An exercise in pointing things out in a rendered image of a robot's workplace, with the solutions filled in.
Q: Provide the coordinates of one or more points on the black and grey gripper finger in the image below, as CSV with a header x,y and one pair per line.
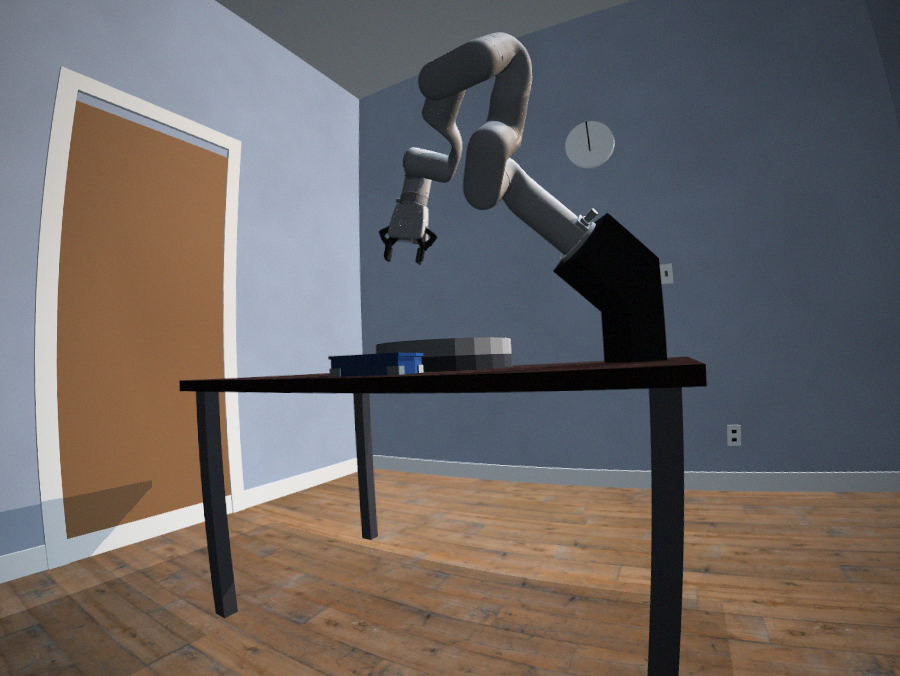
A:
x,y
424,246
388,242

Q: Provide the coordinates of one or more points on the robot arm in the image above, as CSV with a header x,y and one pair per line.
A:
x,y
486,180

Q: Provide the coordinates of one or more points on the blue tray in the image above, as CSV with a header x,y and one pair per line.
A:
x,y
376,364

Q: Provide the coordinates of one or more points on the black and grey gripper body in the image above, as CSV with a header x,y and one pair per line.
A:
x,y
406,222

